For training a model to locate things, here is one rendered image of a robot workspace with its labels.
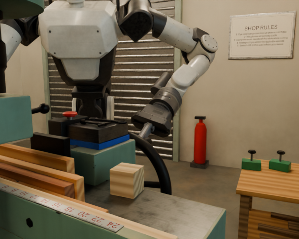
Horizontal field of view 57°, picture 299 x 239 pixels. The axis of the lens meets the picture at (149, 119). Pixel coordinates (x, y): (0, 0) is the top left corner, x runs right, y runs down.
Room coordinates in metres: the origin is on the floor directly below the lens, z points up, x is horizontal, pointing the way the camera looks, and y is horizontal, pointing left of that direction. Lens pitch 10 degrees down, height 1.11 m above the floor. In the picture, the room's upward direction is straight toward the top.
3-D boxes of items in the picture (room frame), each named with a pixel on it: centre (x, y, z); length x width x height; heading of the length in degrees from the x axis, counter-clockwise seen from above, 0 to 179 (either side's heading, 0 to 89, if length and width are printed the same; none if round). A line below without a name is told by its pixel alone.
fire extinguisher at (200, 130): (3.18, -0.60, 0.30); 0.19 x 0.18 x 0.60; 156
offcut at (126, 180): (0.45, 0.04, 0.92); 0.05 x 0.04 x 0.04; 67
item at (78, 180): (0.43, 0.20, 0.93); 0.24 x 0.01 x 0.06; 59
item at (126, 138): (0.58, 0.13, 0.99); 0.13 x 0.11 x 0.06; 59
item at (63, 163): (0.48, 0.21, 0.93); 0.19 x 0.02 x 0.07; 59
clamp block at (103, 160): (0.57, 0.12, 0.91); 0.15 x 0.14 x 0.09; 59
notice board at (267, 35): (3.02, -1.17, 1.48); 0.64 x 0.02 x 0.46; 66
